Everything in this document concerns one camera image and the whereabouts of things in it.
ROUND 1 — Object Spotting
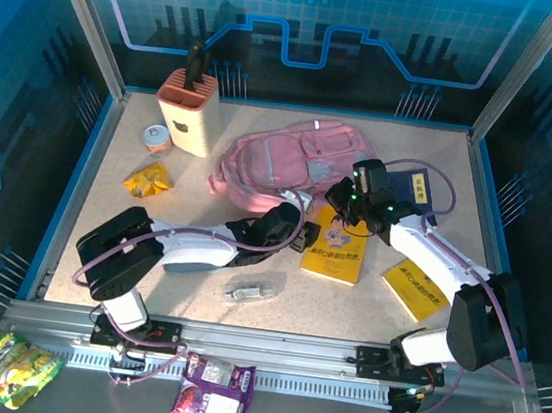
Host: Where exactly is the yellow paperback book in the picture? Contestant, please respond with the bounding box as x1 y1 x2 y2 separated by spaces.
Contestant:
375 254 459 329
297 202 373 288

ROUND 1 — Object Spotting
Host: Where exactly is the dark blue notebook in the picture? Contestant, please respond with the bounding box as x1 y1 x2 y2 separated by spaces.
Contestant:
379 163 446 227

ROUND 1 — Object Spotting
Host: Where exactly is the clear plastic pencil box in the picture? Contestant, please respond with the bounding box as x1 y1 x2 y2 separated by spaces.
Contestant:
221 264 289 313

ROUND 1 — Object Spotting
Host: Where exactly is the pink student backpack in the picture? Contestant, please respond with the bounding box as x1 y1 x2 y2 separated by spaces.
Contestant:
203 105 383 229

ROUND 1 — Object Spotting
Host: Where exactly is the grey pencil case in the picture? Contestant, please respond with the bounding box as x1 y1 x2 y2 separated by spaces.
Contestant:
164 257 224 280

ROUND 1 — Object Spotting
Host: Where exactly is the purple snack bag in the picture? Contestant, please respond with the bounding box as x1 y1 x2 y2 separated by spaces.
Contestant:
169 349 259 413

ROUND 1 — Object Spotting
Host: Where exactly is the green yellow snack bag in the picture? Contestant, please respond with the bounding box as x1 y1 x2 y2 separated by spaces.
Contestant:
0 330 70 413

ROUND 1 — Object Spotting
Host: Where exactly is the yellow snack packet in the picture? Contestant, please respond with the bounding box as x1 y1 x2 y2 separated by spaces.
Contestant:
121 157 178 204

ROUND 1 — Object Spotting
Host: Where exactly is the beige knife block orange top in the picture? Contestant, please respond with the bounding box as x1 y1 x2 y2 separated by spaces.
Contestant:
149 64 229 160

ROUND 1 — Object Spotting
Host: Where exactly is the small round tin can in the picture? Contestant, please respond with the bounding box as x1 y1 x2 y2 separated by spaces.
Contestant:
139 122 176 158

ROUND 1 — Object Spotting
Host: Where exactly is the aluminium mounting rail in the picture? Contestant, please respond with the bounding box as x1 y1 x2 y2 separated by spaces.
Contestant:
0 296 540 406

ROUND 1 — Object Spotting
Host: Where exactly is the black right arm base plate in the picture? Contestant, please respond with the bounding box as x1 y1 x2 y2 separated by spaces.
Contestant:
353 344 449 389

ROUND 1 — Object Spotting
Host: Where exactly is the slotted grey cable duct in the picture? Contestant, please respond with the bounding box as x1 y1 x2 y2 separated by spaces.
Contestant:
59 344 396 409

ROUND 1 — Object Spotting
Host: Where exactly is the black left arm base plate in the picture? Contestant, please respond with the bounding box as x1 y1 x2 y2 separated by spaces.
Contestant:
89 312 185 357

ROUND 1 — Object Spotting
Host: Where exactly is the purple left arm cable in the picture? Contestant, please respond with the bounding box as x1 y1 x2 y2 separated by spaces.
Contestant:
57 165 309 408

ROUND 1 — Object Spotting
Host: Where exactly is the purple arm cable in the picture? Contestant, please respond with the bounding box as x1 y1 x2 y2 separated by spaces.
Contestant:
57 165 309 408
353 155 551 413

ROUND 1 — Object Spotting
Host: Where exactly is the black knife handle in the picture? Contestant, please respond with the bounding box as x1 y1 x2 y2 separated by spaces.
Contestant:
181 39 213 94

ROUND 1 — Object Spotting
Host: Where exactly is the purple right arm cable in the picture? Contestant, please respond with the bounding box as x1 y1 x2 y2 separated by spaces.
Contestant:
353 155 551 413

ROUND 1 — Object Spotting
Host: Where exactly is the aluminium frame post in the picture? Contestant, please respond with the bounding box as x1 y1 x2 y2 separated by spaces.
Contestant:
23 0 141 102
467 0 552 154

